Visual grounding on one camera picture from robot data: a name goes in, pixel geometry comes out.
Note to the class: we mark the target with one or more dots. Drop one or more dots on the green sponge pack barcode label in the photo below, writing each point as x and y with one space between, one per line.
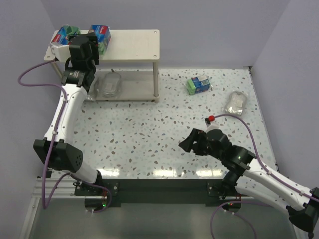
198 84

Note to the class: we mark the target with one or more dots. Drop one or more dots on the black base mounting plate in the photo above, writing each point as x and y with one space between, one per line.
155 191

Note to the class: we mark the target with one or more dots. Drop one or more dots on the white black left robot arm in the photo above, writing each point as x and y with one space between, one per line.
56 149

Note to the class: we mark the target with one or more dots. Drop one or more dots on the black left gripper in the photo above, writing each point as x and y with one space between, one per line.
92 46

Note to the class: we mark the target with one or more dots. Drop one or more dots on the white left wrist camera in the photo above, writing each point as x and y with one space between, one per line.
61 52

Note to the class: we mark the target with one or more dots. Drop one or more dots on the beige two-tier wooden shelf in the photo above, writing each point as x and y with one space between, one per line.
130 46

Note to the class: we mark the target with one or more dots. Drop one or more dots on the green sponge pack blue label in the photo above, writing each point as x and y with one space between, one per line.
103 36

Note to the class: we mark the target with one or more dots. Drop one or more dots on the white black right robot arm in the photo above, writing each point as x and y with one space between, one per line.
247 176

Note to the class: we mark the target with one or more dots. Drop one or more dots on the green sponge pack red logo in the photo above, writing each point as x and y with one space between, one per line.
62 36

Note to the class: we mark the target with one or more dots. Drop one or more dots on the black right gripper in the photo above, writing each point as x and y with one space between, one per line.
199 142

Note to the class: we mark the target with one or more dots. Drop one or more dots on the silver sponge pack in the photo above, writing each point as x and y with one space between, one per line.
109 85
236 103
93 90

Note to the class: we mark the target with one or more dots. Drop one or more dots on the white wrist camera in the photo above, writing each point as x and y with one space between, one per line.
211 126
61 52

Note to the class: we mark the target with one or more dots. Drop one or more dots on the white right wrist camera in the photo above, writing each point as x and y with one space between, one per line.
211 126

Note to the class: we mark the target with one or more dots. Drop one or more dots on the aluminium frame rail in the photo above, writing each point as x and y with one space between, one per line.
65 189

